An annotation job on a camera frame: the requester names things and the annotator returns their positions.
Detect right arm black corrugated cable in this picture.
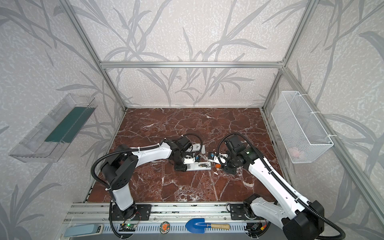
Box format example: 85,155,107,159
216,132,346,240

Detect small green circuit board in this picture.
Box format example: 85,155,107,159
118,224,137,232

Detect round orange badge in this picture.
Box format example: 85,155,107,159
160,222,171,234

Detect white remote control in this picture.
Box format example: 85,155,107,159
190,144,202,152

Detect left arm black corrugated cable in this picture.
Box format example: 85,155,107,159
90,133,204,190

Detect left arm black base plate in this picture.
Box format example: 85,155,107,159
109,204,152,221

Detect blue toy shovel wooden handle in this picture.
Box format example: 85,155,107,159
185,218,231,234

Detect white remote control face up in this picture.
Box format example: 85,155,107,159
187,162,212,172

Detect clear plastic wall bin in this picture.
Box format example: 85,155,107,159
9,94,98,163

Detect right small electronics board wires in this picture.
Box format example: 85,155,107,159
245,221,269,235

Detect white wire mesh basket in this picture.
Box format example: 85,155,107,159
272,91,334,164

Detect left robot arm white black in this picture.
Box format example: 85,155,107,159
92,136,193,220

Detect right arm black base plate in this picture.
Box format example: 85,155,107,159
228,204,253,221

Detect aluminium frame rail front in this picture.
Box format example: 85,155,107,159
63,202,268,224

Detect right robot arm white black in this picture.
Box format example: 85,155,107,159
221,133,325,240

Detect grey blue flat device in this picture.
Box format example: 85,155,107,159
63,224,104,238

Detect pink object in basket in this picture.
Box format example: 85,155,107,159
288,147,305,159

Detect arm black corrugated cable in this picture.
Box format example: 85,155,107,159
216,132,346,240
90,133,204,190

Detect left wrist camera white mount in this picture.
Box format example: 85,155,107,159
183,152,200,165

